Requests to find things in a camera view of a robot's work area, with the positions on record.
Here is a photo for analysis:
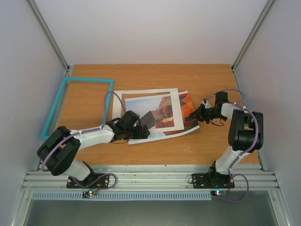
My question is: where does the balloon photo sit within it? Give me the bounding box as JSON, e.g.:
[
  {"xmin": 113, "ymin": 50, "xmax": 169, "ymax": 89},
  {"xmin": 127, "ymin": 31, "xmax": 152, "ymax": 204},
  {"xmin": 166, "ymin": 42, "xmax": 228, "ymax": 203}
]
[{"xmin": 125, "ymin": 91, "xmax": 199, "ymax": 145}]

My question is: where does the turquoise picture frame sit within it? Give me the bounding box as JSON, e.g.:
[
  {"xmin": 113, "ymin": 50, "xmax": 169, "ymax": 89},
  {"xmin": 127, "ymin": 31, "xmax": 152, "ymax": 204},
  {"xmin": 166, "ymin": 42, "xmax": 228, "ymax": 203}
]
[{"xmin": 40, "ymin": 76, "xmax": 115, "ymax": 140}]

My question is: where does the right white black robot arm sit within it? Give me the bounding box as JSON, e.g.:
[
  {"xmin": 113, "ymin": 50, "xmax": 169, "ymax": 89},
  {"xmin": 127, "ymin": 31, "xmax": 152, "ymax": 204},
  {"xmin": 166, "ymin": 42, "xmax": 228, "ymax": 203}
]
[{"xmin": 190, "ymin": 89, "xmax": 264, "ymax": 189}]

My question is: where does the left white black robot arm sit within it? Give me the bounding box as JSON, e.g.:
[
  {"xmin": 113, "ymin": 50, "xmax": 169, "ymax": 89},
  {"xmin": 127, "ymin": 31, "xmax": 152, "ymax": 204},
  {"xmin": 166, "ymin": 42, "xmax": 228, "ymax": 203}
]
[{"xmin": 37, "ymin": 111, "xmax": 150, "ymax": 189}]

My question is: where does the white paper mat border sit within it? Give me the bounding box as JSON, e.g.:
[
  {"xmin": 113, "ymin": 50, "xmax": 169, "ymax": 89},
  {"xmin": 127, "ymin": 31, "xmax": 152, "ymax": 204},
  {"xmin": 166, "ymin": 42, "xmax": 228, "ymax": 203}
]
[{"xmin": 112, "ymin": 88, "xmax": 184, "ymax": 133}]

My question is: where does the right circuit board with LEDs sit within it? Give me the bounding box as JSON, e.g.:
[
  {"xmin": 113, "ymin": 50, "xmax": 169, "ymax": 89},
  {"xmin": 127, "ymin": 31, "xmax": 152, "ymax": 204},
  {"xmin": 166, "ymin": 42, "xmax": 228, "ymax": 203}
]
[{"xmin": 211, "ymin": 190, "xmax": 229, "ymax": 196}]

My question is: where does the circuit board with leds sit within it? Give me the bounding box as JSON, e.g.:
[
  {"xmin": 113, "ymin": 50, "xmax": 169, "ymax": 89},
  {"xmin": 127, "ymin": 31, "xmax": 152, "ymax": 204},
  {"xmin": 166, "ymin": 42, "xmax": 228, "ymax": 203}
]
[
  {"xmin": 82, "ymin": 190, "xmax": 98, "ymax": 198},
  {"xmin": 211, "ymin": 190, "xmax": 229, "ymax": 196}
]

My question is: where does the left circuit board with LEDs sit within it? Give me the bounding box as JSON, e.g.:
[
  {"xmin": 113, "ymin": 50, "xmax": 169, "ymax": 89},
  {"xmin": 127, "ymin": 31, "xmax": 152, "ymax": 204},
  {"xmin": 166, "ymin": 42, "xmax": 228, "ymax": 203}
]
[{"xmin": 82, "ymin": 190, "xmax": 98, "ymax": 198}]

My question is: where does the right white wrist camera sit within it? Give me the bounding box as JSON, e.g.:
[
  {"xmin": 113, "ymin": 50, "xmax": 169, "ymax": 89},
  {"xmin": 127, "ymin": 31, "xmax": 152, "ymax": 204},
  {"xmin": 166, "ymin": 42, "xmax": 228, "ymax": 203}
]
[{"xmin": 202, "ymin": 99, "xmax": 211, "ymax": 109}]

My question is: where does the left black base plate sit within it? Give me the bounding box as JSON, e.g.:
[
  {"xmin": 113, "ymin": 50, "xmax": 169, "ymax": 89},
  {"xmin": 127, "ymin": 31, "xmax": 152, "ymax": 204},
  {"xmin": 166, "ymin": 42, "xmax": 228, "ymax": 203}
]
[{"xmin": 66, "ymin": 173, "xmax": 110, "ymax": 189}]

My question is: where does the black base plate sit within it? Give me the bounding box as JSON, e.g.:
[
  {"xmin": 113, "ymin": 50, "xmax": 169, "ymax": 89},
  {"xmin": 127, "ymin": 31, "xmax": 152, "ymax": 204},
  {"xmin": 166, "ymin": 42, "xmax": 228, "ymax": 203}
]
[
  {"xmin": 66, "ymin": 173, "xmax": 110, "ymax": 189},
  {"xmin": 192, "ymin": 173, "xmax": 235, "ymax": 189}
]

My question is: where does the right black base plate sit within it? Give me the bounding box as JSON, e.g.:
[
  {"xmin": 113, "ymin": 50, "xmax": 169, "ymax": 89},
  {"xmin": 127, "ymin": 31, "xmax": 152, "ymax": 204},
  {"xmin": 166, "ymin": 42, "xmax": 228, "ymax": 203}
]
[{"xmin": 192, "ymin": 173, "xmax": 235, "ymax": 189}]

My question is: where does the grey slotted cable duct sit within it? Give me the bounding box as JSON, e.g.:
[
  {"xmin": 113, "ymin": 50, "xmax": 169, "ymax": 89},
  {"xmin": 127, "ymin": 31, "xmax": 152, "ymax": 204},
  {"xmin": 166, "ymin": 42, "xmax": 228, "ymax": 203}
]
[{"xmin": 32, "ymin": 191, "xmax": 212, "ymax": 201}]

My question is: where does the right aluminium corner post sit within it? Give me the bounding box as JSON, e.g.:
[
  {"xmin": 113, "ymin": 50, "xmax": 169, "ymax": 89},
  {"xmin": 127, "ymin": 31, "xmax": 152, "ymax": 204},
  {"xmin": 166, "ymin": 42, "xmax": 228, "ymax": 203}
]
[{"xmin": 231, "ymin": 0, "xmax": 276, "ymax": 72}]

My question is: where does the aluminium corner post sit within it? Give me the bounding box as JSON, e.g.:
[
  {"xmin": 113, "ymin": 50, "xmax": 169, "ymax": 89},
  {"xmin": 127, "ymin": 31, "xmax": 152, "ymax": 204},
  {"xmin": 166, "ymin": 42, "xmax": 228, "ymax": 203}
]
[
  {"xmin": 231, "ymin": 0, "xmax": 276, "ymax": 72},
  {"xmin": 27, "ymin": 0, "xmax": 70, "ymax": 72}
]

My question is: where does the left aluminium corner post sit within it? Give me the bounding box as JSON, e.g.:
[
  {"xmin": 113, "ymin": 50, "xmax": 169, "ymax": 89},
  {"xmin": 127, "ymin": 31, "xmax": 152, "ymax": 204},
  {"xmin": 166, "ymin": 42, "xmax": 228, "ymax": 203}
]
[{"xmin": 27, "ymin": 0, "xmax": 70, "ymax": 72}]

